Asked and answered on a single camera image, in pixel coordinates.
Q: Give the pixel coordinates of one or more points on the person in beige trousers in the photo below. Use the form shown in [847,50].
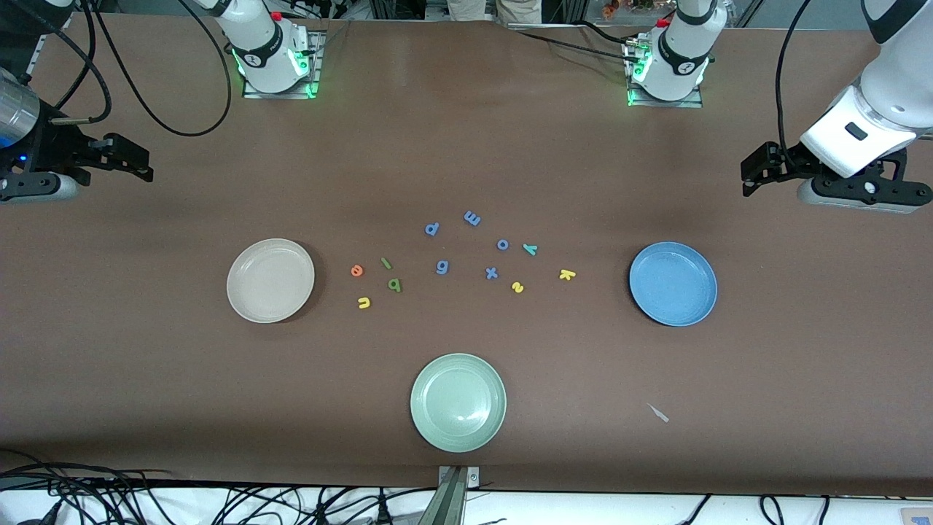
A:
[496,9]

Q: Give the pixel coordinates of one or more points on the blue plate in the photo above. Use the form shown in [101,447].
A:
[673,284]

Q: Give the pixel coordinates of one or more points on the pale green plate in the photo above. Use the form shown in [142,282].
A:
[458,402]

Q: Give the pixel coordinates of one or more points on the small orange object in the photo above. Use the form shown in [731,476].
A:
[619,7]

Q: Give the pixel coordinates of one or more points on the beige brown plate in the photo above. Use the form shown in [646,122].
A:
[270,281]

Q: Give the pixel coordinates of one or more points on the aluminium table frame rail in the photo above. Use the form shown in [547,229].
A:
[45,51]

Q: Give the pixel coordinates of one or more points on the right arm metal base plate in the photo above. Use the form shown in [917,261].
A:
[280,95]

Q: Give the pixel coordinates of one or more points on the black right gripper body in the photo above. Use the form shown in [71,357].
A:
[52,144]

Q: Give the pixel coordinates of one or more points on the blue foam letter m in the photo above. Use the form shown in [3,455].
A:
[471,217]

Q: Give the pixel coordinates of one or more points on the aluminium profile bracket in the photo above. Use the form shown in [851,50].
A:
[452,496]

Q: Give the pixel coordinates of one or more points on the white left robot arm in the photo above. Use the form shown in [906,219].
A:
[896,80]

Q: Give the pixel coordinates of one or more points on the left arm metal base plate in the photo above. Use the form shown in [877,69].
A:
[667,103]

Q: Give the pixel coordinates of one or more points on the white tape scrap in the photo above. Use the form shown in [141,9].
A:
[658,413]

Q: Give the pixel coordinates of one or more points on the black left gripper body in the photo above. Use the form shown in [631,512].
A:
[791,160]

